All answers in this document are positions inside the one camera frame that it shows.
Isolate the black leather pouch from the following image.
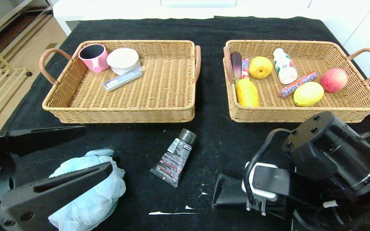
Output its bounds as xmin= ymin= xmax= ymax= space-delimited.
xmin=212 ymin=174 xmax=251 ymax=209

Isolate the long yellow mango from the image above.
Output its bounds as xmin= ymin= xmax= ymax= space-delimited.
xmin=235 ymin=78 xmax=260 ymax=107

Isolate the yellow pear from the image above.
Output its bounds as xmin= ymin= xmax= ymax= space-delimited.
xmin=249 ymin=56 xmax=273 ymax=80

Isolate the white milk drink bottle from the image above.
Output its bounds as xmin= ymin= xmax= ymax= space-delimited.
xmin=273 ymin=48 xmax=298 ymax=85

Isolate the wicker basket holding household items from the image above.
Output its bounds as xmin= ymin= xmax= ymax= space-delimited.
xmin=39 ymin=40 xmax=202 ymax=124

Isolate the wicker basket holding food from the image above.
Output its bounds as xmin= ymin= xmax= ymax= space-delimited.
xmin=223 ymin=39 xmax=370 ymax=123

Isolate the light blue bath loofah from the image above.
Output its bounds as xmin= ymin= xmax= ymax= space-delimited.
xmin=48 ymin=149 xmax=126 ymax=231

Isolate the grey translucent toothbrush case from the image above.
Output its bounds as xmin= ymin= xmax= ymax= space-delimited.
xmin=103 ymin=66 xmax=145 ymax=92

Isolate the pink plastic cup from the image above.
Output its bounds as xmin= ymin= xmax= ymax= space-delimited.
xmin=78 ymin=43 xmax=110 ymax=73

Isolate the black cleanser tube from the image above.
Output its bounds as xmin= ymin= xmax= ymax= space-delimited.
xmin=150 ymin=128 xmax=197 ymax=188

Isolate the white round bowl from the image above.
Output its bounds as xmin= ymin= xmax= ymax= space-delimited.
xmin=106 ymin=47 xmax=141 ymax=75

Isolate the purple eggplant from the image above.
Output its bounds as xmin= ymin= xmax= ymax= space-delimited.
xmin=231 ymin=51 xmax=243 ymax=84

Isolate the black tablecloth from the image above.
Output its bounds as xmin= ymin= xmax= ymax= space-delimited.
xmin=0 ymin=16 xmax=370 ymax=231

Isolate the red candy packet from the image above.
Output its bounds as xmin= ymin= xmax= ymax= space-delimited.
xmin=241 ymin=58 xmax=250 ymax=79

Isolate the red blue wrapped sausage stick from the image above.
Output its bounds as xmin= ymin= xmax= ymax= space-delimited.
xmin=279 ymin=71 xmax=319 ymax=98

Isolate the yellow lemon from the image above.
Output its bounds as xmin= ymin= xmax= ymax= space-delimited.
xmin=293 ymin=81 xmax=324 ymax=107

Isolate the red apple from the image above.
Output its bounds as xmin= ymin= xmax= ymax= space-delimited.
xmin=320 ymin=68 xmax=349 ymax=94

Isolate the white cabinet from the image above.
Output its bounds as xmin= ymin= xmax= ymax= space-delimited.
xmin=310 ymin=0 xmax=370 ymax=108

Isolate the grey metal shelf frame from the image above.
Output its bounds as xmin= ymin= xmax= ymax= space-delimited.
xmin=0 ymin=0 xmax=54 ymax=42

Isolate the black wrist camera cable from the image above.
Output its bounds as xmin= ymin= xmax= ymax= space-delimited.
xmin=243 ymin=128 xmax=293 ymax=206

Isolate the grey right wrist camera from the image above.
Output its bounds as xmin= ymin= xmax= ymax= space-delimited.
xmin=242 ymin=162 xmax=278 ymax=201

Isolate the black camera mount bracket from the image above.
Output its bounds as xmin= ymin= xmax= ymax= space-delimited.
xmin=252 ymin=165 xmax=303 ymax=206

